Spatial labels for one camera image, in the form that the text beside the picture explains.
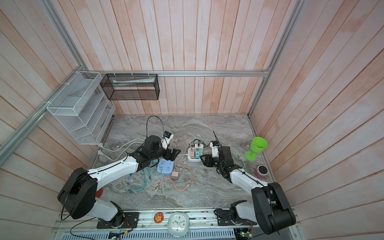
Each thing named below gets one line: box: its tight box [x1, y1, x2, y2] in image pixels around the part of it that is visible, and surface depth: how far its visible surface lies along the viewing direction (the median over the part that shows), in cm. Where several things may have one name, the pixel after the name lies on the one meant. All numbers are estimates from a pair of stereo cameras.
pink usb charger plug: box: [171, 168, 179, 180], surface depth 89 cm
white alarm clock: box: [167, 212, 190, 238], surface depth 71 cm
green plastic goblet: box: [244, 136, 268, 162], surface depth 87 cm
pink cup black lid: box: [254, 165, 269, 179], surface depth 87 cm
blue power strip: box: [157, 159, 174, 174], surface depth 90 cm
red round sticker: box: [154, 212, 164, 224], surface depth 76 cm
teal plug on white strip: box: [195, 150, 200, 160], surface depth 92 cm
